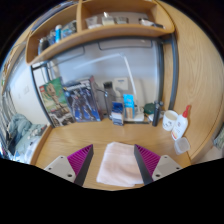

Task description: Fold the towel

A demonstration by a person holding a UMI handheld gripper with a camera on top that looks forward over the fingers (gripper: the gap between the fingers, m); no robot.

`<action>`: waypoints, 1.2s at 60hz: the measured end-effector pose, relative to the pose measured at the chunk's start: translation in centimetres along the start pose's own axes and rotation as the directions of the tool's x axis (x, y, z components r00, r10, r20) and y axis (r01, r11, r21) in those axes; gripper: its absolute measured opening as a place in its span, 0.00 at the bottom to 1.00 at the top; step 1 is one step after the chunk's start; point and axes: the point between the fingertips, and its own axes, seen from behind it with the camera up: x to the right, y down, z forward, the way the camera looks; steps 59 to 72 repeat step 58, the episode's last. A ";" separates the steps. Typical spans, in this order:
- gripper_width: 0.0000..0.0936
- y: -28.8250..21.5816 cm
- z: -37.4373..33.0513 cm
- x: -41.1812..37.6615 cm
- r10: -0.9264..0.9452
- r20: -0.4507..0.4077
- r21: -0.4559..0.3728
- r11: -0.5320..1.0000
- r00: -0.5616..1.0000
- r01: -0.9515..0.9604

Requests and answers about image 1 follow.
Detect wooden shelf unit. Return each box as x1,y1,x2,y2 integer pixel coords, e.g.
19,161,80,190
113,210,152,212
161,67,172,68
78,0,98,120
25,0,176,66

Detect blue robot model kit box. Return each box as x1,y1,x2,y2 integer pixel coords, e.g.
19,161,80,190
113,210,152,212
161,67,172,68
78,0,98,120
61,75,102,124

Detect bed with bedding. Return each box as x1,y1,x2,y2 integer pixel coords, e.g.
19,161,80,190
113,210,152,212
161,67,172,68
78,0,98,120
0,112,48,165

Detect pink towel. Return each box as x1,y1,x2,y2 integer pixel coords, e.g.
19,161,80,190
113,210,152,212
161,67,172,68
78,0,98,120
95,141,145,188

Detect dark green object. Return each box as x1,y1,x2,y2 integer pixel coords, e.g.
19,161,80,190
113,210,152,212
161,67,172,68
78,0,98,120
143,102,157,116

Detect white bottle with red cap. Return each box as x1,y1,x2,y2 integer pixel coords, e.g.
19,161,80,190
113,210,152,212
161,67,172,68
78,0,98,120
170,104,192,142

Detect light blue hanging package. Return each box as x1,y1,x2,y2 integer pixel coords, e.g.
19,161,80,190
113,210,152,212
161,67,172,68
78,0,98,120
122,93,136,121

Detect clear bottle with dark cap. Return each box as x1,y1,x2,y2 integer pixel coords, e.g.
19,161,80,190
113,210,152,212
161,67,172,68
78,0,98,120
102,81,116,120

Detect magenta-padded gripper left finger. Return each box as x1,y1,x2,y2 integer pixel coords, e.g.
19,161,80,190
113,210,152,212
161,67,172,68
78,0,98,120
43,143,95,187

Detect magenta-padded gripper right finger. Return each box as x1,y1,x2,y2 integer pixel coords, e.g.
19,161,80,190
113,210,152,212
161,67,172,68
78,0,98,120
133,143,184,186

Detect small blue box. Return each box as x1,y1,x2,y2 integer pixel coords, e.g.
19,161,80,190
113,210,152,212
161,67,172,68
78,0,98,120
110,101,125,127

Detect dark metal desk frame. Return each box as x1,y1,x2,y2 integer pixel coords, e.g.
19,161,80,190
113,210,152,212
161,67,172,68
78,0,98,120
30,32,180,128

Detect green toy set box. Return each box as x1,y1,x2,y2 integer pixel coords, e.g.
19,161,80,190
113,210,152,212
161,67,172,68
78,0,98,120
37,76,76,128

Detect small clear plastic container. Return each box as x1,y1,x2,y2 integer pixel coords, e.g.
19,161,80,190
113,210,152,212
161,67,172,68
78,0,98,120
173,136,192,156

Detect black bottle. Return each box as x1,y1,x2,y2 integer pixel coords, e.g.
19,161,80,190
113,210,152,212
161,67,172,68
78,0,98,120
151,100,165,128

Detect white desk lamp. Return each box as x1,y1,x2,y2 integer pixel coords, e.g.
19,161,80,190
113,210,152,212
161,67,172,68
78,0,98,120
72,52,145,123

